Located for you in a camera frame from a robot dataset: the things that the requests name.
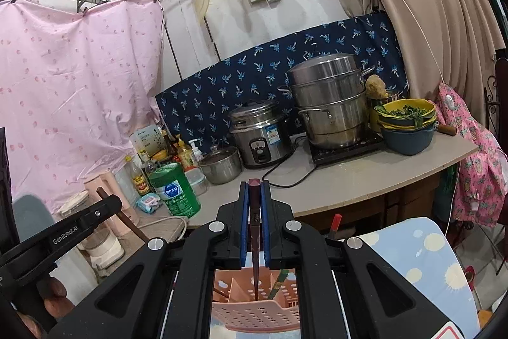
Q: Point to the yellow bowl with greens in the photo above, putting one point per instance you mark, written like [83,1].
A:
[405,112]

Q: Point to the black induction cooker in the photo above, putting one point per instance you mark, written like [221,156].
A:
[345,154]

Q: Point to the small steel pot with lid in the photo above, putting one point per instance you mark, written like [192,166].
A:
[220,166]

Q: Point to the blue dotted tablecloth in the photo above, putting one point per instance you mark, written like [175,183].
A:
[428,267]

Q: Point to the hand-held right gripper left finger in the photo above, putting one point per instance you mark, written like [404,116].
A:
[243,224]

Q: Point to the navy patterned cloth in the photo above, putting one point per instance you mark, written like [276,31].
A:
[222,92]

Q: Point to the yellow label bottle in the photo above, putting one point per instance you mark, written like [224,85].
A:
[185,156]

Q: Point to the pink perforated plastic basket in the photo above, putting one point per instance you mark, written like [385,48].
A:
[254,317]

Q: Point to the pink pineapple print garment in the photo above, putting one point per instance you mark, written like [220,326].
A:
[480,164]

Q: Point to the green chopstick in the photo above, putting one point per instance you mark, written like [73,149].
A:
[281,280]

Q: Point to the white pump bottle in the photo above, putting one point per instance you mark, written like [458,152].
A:
[195,152]

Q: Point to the large steel steamer pot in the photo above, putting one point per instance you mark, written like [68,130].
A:
[329,100]

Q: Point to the steel rice cooker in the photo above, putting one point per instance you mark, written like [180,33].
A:
[260,132]

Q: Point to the dark maroon chopstick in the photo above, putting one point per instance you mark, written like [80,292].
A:
[254,212]

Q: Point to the person's left hand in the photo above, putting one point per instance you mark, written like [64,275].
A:
[59,295]

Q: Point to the blue bowl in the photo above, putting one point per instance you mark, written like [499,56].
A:
[408,140]

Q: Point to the green canister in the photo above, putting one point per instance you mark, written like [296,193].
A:
[174,196]

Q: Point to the beige curtain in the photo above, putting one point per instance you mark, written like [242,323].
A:
[416,5]

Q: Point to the wet wipes packet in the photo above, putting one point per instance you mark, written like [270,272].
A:
[149,202]

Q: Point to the clear plastic container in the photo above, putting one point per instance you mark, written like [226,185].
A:
[196,182]

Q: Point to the red chopstick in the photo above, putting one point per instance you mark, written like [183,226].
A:
[336,224]

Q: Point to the white kitchen appliance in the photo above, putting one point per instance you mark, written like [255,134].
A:
[105,247]

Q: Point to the tan loofah sponge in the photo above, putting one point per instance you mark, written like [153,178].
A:
[376,87]

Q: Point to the brown chopstick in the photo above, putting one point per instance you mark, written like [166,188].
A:
[133,226]

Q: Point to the white printed carton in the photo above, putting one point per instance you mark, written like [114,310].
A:
[147,140]

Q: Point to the pink printed cloth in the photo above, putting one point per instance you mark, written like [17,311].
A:
[71,85]

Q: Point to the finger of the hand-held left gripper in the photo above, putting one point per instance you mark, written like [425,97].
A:
[79,224]

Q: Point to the dark glass bottle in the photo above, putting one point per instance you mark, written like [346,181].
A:
[168,144]

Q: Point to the clear sauce bottle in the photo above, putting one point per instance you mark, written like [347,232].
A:
[141,180]

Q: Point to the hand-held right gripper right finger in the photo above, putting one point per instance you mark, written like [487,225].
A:
[266,224]

